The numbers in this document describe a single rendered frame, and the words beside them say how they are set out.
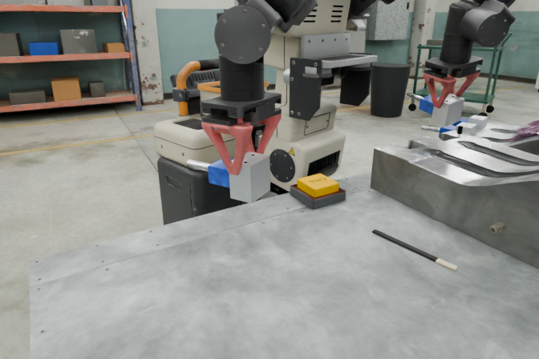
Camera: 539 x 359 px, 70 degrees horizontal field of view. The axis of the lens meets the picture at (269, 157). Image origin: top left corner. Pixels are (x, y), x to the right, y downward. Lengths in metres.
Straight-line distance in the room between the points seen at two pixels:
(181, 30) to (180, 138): 4.91
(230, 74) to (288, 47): 0.64
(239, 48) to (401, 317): 0.36
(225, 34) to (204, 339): 0.33
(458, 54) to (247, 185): 0.52
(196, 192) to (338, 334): 0.85
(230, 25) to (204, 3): 5.81
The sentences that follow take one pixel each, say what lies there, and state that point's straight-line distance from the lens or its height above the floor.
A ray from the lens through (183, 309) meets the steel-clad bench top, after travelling 0.52.
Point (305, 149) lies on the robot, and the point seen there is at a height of 0.79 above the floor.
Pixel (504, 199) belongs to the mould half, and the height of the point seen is 0.88.
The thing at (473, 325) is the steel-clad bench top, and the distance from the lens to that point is 0.54.
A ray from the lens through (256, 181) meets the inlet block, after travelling 0.52.
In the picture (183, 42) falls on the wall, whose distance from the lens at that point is 6.11.
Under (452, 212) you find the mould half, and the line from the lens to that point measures 0.73.
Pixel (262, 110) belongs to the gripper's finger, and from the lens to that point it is 0.49.
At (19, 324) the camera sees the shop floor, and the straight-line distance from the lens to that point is 1.93.
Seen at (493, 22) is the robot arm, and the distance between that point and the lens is 0.79.
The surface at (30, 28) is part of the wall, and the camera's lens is 5.87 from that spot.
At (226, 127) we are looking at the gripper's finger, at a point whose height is 1.01.
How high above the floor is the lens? 1.14
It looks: 20 degrees down
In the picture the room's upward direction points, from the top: straight up
